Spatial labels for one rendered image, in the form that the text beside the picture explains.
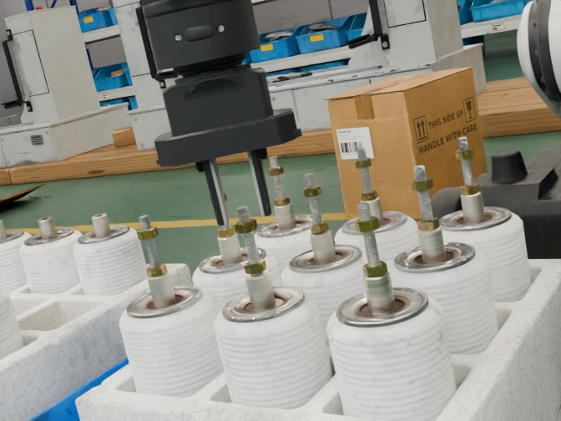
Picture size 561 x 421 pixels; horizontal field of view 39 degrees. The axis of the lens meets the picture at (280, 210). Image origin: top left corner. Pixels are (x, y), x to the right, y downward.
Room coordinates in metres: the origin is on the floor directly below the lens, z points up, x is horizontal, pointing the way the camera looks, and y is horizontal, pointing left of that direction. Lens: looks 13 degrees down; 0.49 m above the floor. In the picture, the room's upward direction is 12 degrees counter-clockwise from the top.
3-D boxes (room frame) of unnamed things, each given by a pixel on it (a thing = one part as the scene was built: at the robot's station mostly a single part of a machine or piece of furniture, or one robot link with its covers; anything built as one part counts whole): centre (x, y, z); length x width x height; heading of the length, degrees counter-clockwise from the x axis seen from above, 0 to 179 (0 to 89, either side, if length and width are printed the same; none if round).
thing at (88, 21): (7.49, 1.19, 0.89); 0.50 x 0.38 x 0.21; 146
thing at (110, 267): (1.11, 0.26, 0.16); 0.10 x 0.10 x 0.18
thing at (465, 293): (0.70, -0.13, 0.16); 0.10 x 0.10 x 0.18
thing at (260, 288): (0.67, 0.03, 0.26); 0.02 x 0.02 x 0.03
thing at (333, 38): (6.22, -0.66, 0.36); 0.50 x 0.38 x 0.21; 146
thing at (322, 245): (0.77, -0.03, 0.26); 0.02 x 0.02 x 0.03
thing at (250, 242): (0.67, 0.03, 0.31); 0.01 x 0.01 x 0.08
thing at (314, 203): (0.77, -0.03, 0.30); 0.01 x 0.01 x 0.08
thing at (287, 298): (0.67, 0.03, 0.25); 0.08 x 0.08 x 0.01
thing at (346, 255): (0.77, -0.03, 0.25); 0.08 x 0.08 x 0.01
